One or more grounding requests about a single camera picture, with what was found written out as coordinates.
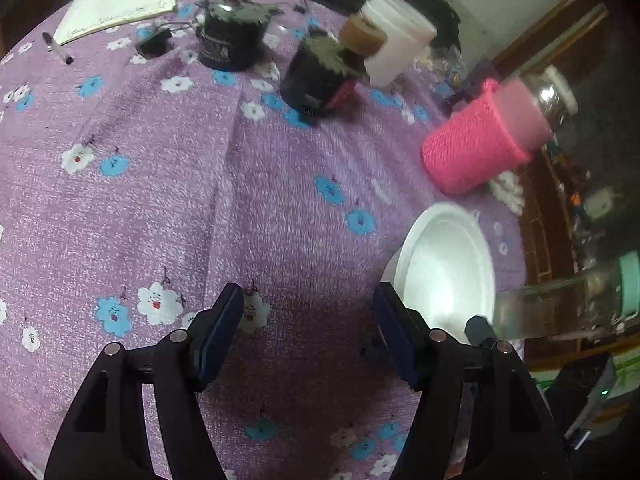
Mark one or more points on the purple floral tablecloth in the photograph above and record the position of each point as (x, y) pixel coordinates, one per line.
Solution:
(200, 185)

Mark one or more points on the white plastic jar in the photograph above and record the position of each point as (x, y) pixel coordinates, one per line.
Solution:
(400, 40)

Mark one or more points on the small black object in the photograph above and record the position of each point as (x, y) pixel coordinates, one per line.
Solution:
(154, 44)

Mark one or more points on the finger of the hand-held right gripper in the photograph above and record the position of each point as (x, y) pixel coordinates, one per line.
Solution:
(478, 331)

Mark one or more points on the clear bottle with mint lid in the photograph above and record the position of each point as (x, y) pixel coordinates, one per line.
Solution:
(550, 305)

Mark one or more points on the bottle with pink knitted sleeve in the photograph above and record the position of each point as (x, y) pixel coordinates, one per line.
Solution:
(475, 150)

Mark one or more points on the dark jar with cork stopper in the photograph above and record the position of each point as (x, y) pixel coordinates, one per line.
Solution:
(320, 80)

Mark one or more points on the black and white pen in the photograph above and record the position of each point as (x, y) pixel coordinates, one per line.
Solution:
(57, 50)

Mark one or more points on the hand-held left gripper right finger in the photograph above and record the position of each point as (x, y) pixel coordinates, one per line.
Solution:
(395, 337)

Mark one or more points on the white paper notebook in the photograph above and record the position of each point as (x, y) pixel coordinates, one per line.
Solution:
(120, 5)

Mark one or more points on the wooden side cabinet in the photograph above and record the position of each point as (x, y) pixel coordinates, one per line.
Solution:
(540, 240)

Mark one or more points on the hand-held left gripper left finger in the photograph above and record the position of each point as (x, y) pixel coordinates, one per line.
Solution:
(220, 332)

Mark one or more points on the dark wooden door frame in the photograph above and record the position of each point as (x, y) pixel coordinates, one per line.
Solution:
(550, 25)

